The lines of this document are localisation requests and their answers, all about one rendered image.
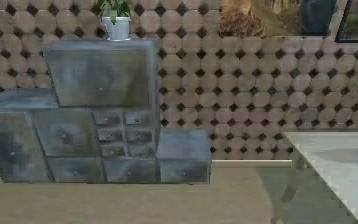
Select brown landscape wall picture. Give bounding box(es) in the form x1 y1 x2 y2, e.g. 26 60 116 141
218 0 338 38

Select white plant pot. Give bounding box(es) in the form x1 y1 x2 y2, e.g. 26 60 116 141
102 16 132 42

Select black framed wall picture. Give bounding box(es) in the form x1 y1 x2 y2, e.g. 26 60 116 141
334 0 358 44

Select grey stepped drawer cabinet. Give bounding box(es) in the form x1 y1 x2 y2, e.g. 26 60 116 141
0 38 212 185

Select pale grey table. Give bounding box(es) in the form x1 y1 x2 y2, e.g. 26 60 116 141
270 130 358 224

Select green house plant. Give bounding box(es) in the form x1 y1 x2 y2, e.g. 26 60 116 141
97 0 132 25

